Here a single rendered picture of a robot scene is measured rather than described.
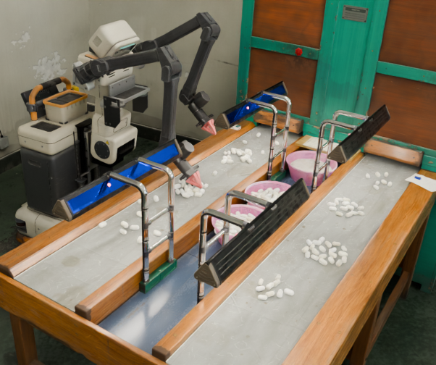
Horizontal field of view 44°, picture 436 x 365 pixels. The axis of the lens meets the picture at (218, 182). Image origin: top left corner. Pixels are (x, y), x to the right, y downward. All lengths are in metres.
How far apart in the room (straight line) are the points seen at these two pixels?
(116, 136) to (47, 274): 1.12
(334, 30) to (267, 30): 0.40
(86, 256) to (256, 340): 0.75
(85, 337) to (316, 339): 0.75
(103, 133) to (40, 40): 1.73
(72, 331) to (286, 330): 0.71
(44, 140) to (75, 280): 1.18
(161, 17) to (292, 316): 3.11
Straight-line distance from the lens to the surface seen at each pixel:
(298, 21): 3.10
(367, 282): 2.10
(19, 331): 2.36
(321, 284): 2.08
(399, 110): 3.00
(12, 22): 4.34
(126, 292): 2.02
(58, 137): 3.06
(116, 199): 2.47
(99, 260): 2.14
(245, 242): 1.63
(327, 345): 1.81
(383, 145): 3.03
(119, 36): 2.83
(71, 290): 2.01
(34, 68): 4.54
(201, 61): 2.84
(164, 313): 1.99
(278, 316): 1.91
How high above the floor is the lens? 2.00
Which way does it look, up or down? 28 degrees down
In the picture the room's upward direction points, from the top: 3 degrees clockwise
